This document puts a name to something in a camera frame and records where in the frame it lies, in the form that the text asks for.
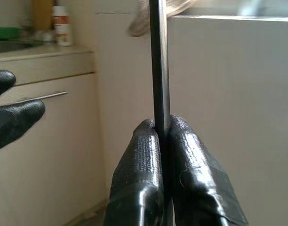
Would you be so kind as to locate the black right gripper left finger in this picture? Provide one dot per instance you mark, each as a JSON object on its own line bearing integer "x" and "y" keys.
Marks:
{"x": 137, "y": 176}

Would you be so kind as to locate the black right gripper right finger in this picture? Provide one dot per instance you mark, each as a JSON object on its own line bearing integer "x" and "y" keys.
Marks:
{"x": 200, "y": 183}

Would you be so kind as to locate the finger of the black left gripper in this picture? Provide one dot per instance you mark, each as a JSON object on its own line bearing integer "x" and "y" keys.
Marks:
{"x": 14, "y": 122}
{"x": 1, "y": 81}

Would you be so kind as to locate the beige kitchen cabinet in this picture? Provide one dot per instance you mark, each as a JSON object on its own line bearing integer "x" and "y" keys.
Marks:
{"x": 52, "y": 146}

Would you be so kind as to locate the stainless steel double sink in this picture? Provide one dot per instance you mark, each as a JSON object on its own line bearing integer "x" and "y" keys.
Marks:
{"x": 7, "y": 47}

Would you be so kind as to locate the green plastic bowl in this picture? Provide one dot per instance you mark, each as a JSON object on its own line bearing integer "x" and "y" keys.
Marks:
{"x": 5, "y": 33}

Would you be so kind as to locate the beige countertop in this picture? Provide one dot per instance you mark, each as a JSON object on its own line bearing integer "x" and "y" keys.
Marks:
{"x": 52, "y": 60}

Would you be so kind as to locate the grey metal scrubber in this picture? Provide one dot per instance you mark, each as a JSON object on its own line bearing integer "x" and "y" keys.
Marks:
{"x": 44, "y": 36}

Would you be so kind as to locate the brown wooden cutting board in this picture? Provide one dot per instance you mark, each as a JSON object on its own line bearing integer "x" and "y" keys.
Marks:
{"x": 41, "y": 14}

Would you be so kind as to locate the white bottle orange label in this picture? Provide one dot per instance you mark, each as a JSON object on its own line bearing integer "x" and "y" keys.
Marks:
{"x": 62, "y": 28}

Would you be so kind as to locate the brown checked towel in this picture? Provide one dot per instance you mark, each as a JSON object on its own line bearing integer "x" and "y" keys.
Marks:
{"x": 139, "y": 26}

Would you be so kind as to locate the white window frame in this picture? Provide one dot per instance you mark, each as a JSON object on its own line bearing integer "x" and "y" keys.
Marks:
{"x": 228, "y": 11}

